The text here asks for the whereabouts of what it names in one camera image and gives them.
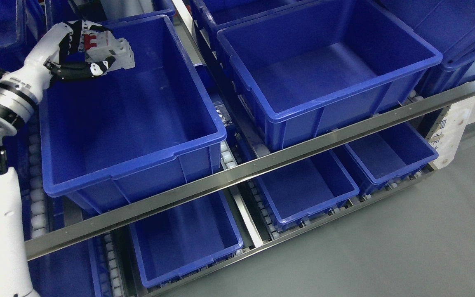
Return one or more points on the steel shelf rail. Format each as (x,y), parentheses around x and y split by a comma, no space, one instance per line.
(149,206)

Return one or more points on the large blue bin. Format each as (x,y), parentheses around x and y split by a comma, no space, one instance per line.
(132,133)
(321,66)

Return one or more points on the lower blue bin left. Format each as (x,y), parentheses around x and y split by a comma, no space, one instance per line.
(176,242)

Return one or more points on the blue bin top right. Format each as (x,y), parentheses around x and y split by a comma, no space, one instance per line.
(448,25)

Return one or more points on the blue bin top left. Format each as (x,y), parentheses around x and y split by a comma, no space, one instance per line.
(22,23)

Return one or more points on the lower blue bin right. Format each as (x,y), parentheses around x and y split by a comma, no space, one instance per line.
(388,155)

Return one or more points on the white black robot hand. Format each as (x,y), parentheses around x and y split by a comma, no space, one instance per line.
(61,40)

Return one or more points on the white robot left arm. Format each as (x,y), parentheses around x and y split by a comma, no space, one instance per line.
(20,93)

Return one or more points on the blue bin top middle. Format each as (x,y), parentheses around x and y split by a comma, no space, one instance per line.
(214,15)

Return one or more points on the lower blue bin middle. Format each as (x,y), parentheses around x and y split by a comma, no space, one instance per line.
(305,190)

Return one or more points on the large blue bin left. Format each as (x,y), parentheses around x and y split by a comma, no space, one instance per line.
(132,133)

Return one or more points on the white circuit breaker red switches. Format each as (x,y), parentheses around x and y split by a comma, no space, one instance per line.
(102,45)

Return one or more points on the large blue bin right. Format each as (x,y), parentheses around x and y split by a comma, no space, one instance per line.
(321,66)

